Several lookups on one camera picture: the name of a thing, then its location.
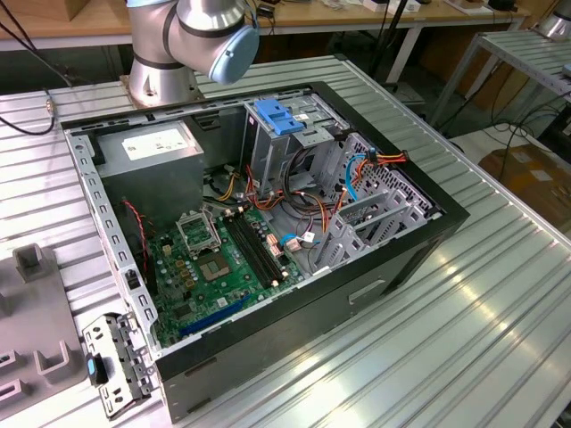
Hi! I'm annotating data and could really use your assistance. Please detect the grey parts rack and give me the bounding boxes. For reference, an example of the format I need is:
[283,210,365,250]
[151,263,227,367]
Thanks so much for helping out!
[0,243,88,411]

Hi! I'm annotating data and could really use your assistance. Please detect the thin locking lever wire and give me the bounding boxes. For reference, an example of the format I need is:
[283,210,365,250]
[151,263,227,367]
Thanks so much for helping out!
[203,207,224,251]

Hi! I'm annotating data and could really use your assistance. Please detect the blue plastic drive latch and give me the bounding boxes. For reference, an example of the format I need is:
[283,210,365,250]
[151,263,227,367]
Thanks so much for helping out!
[252,98,307,137]

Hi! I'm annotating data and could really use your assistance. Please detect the brown cardboard box on desk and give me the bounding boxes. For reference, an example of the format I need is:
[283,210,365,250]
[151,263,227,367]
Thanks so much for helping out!
[17,0,84,22]

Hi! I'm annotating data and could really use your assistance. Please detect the white metal slat side table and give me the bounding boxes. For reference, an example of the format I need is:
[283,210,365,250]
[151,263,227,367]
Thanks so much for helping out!
[427,30,571,130]

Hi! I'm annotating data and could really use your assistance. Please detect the long wooden desk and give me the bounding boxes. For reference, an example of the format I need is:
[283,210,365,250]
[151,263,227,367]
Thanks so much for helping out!
[0,0,532,53]

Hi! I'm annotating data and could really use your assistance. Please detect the red black fan wire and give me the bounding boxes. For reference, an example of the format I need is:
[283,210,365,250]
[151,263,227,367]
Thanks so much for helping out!
[120,199,151,273]

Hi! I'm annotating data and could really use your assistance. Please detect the grey metal drive cage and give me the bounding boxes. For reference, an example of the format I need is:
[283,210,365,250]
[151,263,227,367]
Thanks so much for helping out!
[240,95,353,197]

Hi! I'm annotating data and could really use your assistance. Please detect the orange red power wire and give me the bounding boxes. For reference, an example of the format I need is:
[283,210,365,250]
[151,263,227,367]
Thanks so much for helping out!
[352,149,410,188]

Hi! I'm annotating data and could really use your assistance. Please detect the metal expansion slot bracket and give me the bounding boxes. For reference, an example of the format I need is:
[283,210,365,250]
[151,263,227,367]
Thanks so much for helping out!
[81,311,160,420]

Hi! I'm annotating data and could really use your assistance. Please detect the metal socket cover frame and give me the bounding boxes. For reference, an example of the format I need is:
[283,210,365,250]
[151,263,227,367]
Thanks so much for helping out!
[175,209,223,258]

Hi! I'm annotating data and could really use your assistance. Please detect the yellow black wire bundle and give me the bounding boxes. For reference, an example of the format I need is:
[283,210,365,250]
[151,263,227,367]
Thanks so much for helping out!
[217,171,240,202]

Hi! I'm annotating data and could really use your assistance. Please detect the black case fan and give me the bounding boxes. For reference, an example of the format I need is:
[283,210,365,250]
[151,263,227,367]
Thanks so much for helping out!
[120,202,160,295]

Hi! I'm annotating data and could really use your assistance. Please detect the black cable bundle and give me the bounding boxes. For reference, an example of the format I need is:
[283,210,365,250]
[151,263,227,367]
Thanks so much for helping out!
[287,149,322,210]

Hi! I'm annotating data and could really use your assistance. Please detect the black open PC case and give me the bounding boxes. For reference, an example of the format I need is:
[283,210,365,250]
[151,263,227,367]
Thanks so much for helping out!
[60,79,472,424]

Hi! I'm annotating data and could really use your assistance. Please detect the blue expansion slot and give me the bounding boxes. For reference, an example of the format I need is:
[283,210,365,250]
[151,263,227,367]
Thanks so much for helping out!
[178,296,251,340]

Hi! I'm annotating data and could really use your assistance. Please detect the black RAM slot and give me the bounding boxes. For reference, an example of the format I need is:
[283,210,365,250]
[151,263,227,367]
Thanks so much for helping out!
[235,212,282,284]
[240,211,287,281]
[224,216,271,289]
[229,214,277,286]

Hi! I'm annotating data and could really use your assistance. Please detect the green motherboard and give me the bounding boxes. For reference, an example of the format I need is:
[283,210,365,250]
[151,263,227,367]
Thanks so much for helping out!
[145,204,309,351]

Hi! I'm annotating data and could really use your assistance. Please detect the CPU socket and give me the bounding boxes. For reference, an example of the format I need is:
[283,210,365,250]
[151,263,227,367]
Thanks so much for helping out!
[195,251,233,284]

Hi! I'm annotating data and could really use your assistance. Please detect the white connector with thin wires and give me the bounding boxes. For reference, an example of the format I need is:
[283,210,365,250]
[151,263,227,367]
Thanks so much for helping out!
[283,231,322,255]

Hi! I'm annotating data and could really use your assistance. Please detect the grey power supply unit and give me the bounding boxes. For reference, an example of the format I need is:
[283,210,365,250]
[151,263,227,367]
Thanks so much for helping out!
[91,119,206,228]

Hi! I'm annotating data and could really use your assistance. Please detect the blue data wire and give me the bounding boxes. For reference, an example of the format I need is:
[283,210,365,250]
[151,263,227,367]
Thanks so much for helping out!
[343,149,374,204]

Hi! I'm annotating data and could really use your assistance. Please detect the orange red wire bundle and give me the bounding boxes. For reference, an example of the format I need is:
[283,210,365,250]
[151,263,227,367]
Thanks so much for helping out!
[244,164,347,235]

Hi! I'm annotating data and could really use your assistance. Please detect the black latch with blue tab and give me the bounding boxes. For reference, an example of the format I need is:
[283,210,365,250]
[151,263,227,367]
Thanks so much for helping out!
[84,351,111,387]

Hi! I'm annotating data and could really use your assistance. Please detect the brown cardboard box on floor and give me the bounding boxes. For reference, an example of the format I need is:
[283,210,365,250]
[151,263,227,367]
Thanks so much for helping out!
[479,142,571,224]

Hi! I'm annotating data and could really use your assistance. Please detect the black tripod stand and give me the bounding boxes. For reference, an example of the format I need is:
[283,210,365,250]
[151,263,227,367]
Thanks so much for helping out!
[369,0,410,90]

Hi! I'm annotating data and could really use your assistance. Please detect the black robot cable with connector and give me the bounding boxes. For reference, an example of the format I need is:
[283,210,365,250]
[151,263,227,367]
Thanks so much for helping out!
[0,20,75,136]

